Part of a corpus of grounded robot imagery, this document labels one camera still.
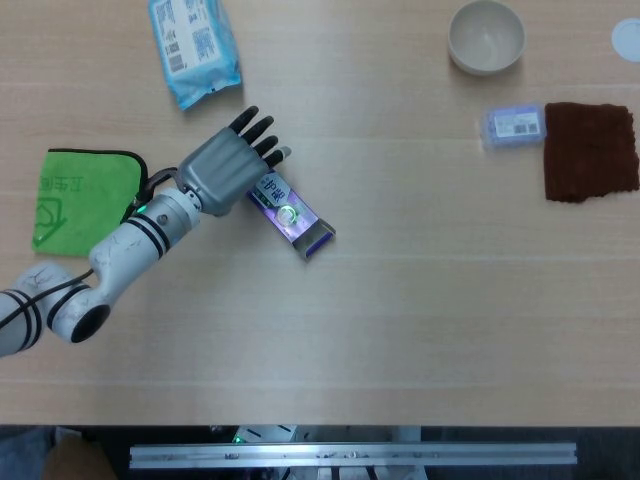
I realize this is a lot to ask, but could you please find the small blue plastic box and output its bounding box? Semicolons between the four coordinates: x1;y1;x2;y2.
480;102;546;150

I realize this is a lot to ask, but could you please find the white round cable grommet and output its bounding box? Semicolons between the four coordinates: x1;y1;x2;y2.
610;17;640;62

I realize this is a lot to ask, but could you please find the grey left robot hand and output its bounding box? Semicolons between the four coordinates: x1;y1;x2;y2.
177;105;293;218

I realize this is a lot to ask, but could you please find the blue wet wipes pack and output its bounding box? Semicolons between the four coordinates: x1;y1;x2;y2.
148;0;245;112

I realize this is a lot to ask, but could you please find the aluminium rail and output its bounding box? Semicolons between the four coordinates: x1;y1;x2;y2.
129;441;579;470

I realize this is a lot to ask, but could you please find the green microfiber cloth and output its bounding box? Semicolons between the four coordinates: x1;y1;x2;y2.
32;147;180;259

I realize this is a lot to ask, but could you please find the purple toothpaste box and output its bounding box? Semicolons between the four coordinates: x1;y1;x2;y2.
246;169;337;262

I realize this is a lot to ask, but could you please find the brown towel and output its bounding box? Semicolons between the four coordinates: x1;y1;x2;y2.
543;101;640;204

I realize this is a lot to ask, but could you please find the beige bowl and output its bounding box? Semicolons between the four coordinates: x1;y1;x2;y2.
447;0;527;77

